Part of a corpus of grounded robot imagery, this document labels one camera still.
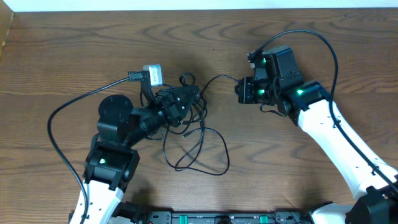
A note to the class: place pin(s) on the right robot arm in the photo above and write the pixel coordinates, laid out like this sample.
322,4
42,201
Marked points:
277,81

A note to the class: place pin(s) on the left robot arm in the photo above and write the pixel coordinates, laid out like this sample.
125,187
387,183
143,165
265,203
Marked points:
111,162

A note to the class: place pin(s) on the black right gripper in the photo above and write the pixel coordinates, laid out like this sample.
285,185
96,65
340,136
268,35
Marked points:
245,96

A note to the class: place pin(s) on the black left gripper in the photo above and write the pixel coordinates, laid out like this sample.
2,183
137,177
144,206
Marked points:
173,111

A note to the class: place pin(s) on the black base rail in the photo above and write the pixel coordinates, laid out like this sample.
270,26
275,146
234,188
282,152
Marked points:
230,217

